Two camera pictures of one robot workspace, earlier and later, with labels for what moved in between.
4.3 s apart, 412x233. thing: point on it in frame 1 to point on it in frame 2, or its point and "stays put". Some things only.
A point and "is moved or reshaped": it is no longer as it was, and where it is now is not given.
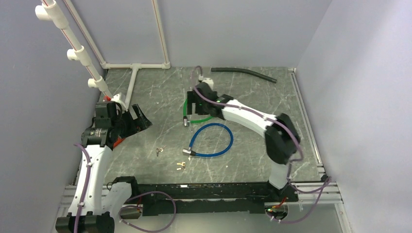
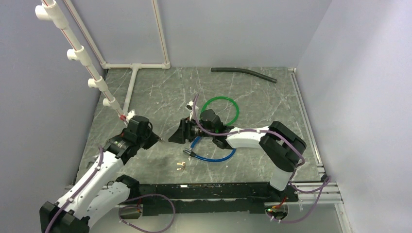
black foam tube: (224, 69) stays put
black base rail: (203, 199) stays put
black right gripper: (191, 97) to (183, 132)
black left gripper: (134, 124) to (154, 138)
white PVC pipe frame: (51, 11) stays put
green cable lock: (185, 118) is moved or reshaped
